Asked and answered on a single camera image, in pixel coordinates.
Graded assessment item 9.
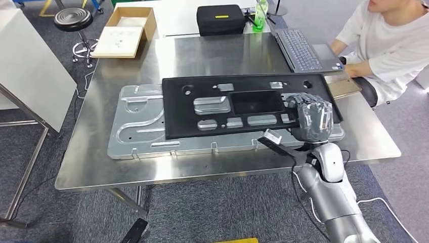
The grey laptop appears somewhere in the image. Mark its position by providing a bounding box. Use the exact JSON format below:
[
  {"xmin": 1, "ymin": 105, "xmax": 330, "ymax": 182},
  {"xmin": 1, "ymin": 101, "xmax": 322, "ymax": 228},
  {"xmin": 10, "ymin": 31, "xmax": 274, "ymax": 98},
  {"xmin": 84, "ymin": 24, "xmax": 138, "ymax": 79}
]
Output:
[{"xmin": 274, "ymin": 28, "xmax": 347, "ymax": 74}]

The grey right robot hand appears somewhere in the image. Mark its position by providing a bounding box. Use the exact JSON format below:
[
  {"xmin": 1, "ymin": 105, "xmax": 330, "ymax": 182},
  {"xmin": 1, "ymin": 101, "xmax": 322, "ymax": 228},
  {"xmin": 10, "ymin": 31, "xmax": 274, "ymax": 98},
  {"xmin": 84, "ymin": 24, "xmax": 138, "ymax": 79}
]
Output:
[{"xmin": 285, "ymin": 93, "xmax": 334, "ymax": 144}]

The black plastic panel part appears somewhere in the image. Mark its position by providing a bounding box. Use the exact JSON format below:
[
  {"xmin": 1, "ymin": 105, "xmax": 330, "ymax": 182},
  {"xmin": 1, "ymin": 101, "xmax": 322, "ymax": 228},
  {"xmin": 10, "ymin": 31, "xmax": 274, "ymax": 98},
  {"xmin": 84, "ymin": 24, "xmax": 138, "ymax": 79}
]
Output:
[{"xmin": 161, "ymin": 73, "xmax": 344, "ymax": 141}]

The steel workbench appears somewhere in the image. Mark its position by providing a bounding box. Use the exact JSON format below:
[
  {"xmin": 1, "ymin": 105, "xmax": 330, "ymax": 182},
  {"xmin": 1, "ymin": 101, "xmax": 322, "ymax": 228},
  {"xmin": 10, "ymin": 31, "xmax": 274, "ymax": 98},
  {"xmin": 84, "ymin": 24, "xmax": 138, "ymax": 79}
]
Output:
[{"xmin": 54, "ymin": 32, "xmax": 402, "ymax": 217}]

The stamped metal sheet part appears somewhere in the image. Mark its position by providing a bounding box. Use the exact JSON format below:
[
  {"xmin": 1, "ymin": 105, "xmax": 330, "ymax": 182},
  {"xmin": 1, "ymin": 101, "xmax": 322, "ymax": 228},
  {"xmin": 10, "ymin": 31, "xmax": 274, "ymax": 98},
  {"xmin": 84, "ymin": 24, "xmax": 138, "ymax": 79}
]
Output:
[{"xmin": 107, "ymin": 84, "xmax": 346, "ymax": 160}]

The black seat chrome stool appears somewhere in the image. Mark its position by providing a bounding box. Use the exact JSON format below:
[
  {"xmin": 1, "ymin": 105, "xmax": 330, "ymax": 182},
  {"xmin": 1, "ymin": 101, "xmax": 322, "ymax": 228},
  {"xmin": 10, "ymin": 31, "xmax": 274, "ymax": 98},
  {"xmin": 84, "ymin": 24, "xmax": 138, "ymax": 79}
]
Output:
[{"xmin": 53, "ymin": 8, "xmax": 100, "ymax": 69}]

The green bottle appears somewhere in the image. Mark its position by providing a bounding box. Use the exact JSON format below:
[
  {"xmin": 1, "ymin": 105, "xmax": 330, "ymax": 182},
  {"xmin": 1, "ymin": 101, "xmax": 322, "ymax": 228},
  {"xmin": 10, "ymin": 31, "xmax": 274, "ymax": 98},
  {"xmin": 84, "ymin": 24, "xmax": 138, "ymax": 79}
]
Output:
[{"xmin": 253, "ymin": 0, "xmax": 270, "ymax": 33}]

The cardboard box with white foam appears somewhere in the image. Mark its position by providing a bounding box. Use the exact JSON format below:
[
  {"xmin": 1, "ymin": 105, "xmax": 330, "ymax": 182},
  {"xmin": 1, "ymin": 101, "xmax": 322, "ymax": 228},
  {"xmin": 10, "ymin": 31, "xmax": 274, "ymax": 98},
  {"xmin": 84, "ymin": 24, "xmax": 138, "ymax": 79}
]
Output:
[{"xmin": 91, "ymin": 7, "xmax": 158, "ymax": 59}]

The steel table with white panel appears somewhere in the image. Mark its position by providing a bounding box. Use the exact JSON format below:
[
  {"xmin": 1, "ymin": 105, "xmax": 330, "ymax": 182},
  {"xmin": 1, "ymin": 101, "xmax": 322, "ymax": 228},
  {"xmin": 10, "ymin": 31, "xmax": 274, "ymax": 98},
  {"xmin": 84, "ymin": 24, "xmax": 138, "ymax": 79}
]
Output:
[{"xmin": 0, "ymin": 8, "xmax": 78, "ymax": 229}]

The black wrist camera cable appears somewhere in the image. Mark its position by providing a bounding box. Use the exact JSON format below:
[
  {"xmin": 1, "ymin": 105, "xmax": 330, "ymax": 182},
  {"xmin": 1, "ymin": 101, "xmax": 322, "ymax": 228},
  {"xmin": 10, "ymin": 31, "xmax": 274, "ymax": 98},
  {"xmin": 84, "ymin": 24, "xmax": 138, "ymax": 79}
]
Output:
[{"xmin": 289, "ymin": 149, "xmax": 351, "ymax": 243}]

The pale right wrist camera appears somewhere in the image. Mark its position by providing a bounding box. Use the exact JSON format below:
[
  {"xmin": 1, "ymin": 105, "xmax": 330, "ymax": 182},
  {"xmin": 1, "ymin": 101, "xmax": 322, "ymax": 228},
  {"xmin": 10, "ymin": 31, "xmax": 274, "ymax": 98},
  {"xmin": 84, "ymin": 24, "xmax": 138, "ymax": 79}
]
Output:
[{"xmin": 257, "ymin": 129, "xmax": 303, "ymax": 159}]

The white floor cable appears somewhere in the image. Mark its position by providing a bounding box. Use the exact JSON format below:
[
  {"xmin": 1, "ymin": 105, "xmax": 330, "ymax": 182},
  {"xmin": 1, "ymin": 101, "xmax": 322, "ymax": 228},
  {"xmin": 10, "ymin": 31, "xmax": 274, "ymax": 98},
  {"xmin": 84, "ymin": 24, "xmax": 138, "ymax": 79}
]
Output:
[{"xmin": 291, "ymin": 171, "xmax": 419, "ymax": 243}]

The seated person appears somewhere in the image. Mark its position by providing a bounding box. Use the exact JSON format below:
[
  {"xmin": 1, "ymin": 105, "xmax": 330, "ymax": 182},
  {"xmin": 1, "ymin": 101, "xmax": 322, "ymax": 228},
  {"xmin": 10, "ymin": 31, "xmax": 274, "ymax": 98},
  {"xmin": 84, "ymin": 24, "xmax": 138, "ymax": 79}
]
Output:
[{"xmin": 330, "ymin": 0, "xmax": 429, "ymax": 109}]

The black case with yellow label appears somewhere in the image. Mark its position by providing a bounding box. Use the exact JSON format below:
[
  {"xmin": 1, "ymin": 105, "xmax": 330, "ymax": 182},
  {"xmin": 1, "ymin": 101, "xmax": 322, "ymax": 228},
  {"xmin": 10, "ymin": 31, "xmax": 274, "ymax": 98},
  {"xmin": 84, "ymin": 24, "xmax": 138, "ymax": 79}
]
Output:
[{"xmin": 196, "ymin": 4, "xmax": 247, "ymax": 37}]

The black left wrist mount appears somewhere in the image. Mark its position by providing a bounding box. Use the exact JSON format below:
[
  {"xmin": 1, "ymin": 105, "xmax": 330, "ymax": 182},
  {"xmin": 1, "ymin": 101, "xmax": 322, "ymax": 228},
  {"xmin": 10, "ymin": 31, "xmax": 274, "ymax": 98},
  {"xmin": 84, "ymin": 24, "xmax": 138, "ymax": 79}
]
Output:
[{"xmin": 120, "ymin": 218, "xmax": 150, "ymax": 243}]

